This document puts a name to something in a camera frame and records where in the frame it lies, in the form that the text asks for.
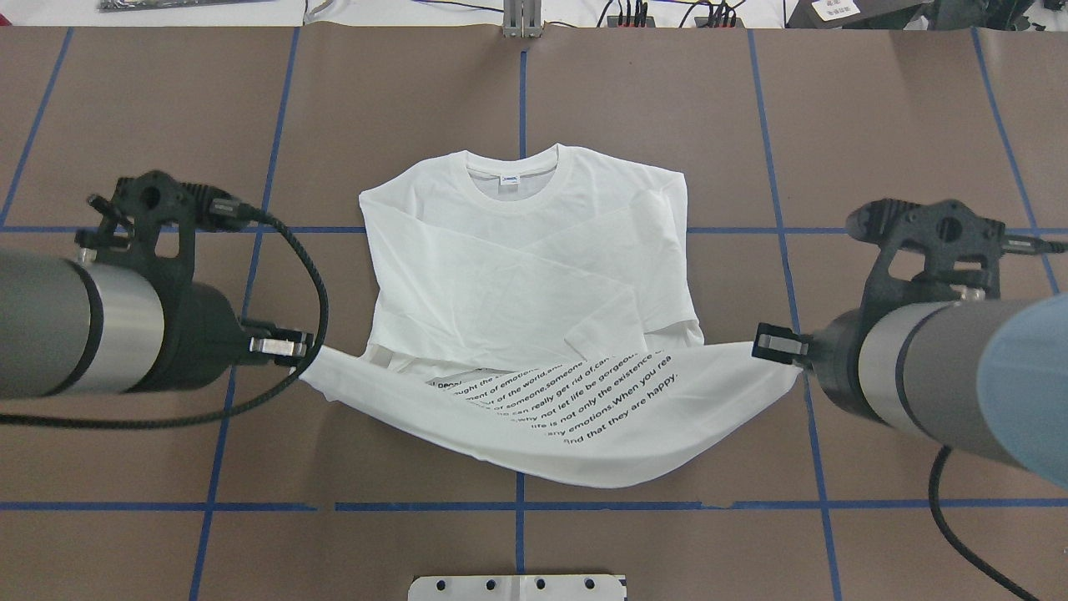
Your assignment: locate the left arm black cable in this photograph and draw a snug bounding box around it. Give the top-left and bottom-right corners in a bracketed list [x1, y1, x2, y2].
[0, 200, 330, 430]

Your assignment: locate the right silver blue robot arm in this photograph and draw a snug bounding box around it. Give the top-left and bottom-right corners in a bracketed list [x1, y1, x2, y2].
[752, 199, 1067, 487]

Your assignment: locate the orange black adapter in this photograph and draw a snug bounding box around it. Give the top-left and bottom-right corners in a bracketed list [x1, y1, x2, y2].
[597, 1, 655, 29]
[694, 1, 745, 29]

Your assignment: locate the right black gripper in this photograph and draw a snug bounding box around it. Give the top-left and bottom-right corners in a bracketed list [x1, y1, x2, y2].
[753, 199, 1006, 410]

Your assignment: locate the upper orange black adapter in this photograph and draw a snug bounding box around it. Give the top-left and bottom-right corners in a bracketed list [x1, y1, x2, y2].
[597, 1, 655, 29]

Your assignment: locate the lower orange black adapter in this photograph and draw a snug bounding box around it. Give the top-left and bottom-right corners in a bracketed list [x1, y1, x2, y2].
[694, 1, 745, 29]

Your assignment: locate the white long-sleeve printed shirt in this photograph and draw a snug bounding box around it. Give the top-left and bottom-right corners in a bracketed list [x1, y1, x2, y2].
[301, 144, 798, 488]

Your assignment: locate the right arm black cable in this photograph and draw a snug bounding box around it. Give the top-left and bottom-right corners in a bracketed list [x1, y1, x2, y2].
[928, 446, 1045, 601]

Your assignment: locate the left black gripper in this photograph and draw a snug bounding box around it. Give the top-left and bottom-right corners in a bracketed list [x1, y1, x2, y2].
[75, 170, 315, 393]

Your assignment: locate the aluminium frame post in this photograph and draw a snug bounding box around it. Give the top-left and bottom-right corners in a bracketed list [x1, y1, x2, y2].
[502, 0, 544, 39]

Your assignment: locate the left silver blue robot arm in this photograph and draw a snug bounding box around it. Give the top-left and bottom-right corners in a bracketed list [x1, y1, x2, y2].
[1, 170, 320, 400]

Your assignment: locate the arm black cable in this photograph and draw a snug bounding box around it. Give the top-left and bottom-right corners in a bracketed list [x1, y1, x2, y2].
[0, 200, 330, 430]
[928, 446, 1045, 601]

